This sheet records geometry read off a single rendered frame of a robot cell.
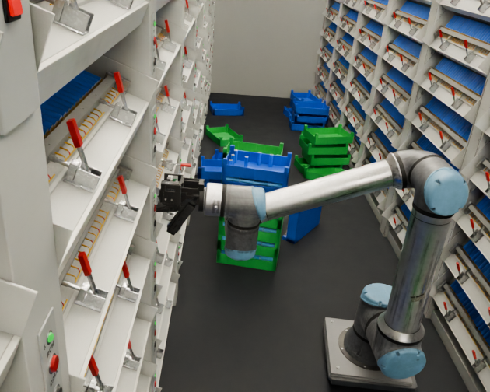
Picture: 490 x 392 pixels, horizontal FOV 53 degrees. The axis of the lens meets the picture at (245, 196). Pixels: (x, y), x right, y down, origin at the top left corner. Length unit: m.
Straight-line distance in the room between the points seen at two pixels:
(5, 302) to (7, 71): 0.18
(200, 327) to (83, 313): 1.39
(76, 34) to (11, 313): 0.31
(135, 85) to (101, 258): 0.38
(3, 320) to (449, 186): 1.17
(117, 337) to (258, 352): 1.09
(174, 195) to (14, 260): 0.92
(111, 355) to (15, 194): 0.61
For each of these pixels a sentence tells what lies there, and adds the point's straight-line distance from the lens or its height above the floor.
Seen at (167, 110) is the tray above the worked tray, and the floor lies 0.93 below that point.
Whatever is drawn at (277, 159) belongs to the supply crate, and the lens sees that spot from 2.41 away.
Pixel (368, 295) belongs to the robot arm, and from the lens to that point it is 1.84.
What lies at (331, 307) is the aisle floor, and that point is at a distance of 2.32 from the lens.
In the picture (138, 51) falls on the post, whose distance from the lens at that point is 1.05.
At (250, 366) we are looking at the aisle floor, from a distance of 1.98.
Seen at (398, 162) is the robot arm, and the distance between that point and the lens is 1.51.
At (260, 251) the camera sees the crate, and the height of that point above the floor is 0.10.
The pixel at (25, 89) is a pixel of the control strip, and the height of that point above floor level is 1.30.
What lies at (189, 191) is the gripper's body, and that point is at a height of 0.82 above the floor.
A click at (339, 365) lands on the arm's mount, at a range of 1.94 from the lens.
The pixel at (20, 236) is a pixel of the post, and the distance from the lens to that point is 0.43.
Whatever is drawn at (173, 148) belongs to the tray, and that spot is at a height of 0.73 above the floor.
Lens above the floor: 1.41
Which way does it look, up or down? 26 degrees down
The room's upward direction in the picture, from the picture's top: 5 degrees clockwise
